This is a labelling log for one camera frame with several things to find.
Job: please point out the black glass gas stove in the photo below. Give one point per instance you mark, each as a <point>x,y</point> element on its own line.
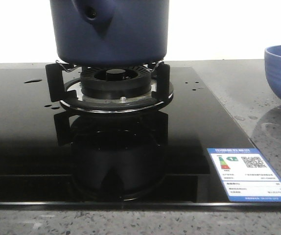
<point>51,158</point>

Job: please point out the dark blue cooking pot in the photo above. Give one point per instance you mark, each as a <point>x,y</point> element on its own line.
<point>110,33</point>

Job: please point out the blue white energy label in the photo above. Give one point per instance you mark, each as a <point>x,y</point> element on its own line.
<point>246,175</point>

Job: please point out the black pot support grate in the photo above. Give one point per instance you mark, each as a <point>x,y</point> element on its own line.
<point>70,96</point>

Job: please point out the black round gas burner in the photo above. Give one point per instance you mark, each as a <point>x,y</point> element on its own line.
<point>113,83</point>

